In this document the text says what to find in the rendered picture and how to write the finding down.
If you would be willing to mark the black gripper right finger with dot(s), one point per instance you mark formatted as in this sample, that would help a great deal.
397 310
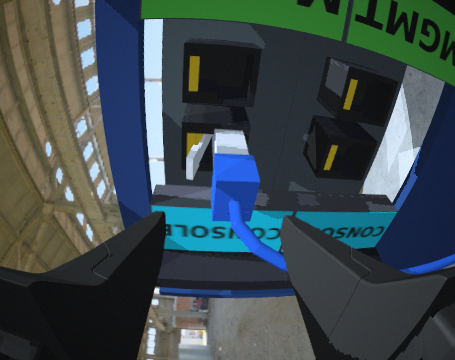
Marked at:
355 307

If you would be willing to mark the blue flat panel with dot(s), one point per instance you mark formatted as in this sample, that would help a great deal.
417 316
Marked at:
312 84

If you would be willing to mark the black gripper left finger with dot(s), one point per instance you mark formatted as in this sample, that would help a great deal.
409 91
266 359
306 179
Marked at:
95 306

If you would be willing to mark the blue network cable with white plug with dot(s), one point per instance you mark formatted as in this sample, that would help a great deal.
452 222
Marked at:
234 189

